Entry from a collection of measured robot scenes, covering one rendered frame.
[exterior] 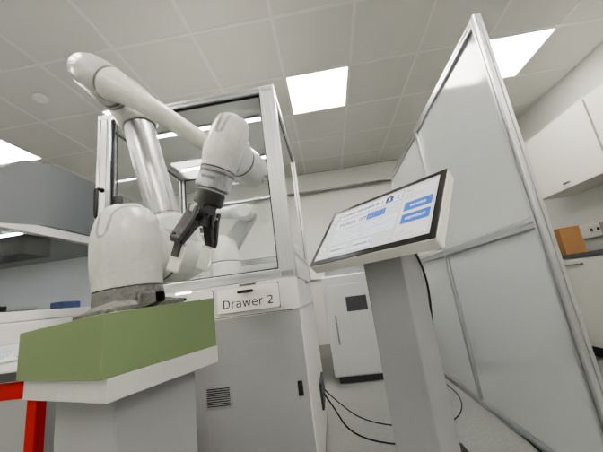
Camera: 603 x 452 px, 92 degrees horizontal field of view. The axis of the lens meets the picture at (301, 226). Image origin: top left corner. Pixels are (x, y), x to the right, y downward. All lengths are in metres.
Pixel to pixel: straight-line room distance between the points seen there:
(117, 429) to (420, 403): 0.81
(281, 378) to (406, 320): 0.64
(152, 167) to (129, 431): 0.74
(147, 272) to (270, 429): 0.95
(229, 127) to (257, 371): 1.05
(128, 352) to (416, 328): 0.79
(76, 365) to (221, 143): 0.54
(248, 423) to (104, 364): 0.96
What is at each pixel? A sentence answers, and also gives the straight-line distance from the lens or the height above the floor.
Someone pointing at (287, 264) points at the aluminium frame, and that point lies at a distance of 1.39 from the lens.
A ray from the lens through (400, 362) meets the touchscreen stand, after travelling 1.10.
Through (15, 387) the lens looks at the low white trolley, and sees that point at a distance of 1.18.
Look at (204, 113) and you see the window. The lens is 1.82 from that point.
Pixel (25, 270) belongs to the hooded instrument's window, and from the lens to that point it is 2.06.
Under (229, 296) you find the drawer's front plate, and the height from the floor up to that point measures 0.89.
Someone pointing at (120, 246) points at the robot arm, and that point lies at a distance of 0.79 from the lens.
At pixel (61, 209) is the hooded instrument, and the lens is 2.23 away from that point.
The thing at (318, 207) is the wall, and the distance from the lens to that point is 4.78.
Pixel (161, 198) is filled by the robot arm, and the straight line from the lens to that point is 1.05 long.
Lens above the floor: 0.86
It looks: 13 degrees up
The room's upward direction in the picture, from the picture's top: 8 degrees counter-clockwise
